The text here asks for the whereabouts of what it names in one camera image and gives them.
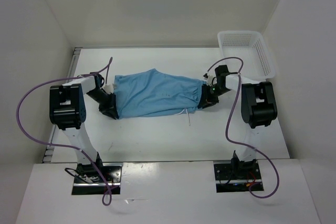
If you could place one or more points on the white plastic mesh basket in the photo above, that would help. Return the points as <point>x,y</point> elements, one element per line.
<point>251,48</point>

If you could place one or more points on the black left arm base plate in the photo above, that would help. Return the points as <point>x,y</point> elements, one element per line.
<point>93,184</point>

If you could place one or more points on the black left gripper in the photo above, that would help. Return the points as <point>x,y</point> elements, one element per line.
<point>110,108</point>

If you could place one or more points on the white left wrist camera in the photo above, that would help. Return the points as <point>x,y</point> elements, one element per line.
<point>109,88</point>

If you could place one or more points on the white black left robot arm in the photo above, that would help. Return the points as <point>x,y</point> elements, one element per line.
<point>67,110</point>

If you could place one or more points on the aluminium table edge rail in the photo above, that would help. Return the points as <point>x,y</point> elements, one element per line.
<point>57,102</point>

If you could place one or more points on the light blue mesh shorts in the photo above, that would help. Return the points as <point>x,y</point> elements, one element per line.
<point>153,93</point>

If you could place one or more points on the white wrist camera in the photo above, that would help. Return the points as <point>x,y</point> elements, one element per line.
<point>109,88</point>
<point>209,79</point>

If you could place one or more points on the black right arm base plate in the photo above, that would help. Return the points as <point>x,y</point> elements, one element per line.
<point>228,181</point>

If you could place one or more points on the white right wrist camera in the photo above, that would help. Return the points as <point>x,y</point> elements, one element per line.
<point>209,79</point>

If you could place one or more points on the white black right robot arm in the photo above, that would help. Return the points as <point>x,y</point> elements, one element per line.
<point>257,108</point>

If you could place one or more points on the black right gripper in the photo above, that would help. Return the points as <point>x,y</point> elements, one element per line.
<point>206,99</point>

